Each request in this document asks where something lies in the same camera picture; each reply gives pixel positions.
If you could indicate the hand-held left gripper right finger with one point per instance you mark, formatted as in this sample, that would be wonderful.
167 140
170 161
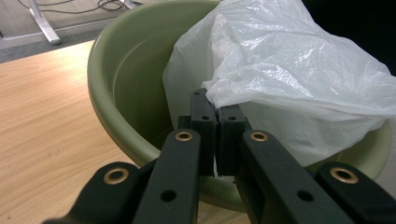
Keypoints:
229 143

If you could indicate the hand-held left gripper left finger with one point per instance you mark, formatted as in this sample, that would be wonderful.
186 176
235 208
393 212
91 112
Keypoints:
204 140

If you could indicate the white plastic bag blue band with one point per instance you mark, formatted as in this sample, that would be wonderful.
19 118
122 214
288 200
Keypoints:
280 62

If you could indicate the green plastic bin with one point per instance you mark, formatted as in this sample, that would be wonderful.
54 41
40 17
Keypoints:
130 62

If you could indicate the black curtain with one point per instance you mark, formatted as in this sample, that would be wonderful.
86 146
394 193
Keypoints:
358 25

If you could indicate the white desk frame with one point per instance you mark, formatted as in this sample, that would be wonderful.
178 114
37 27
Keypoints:
43 25

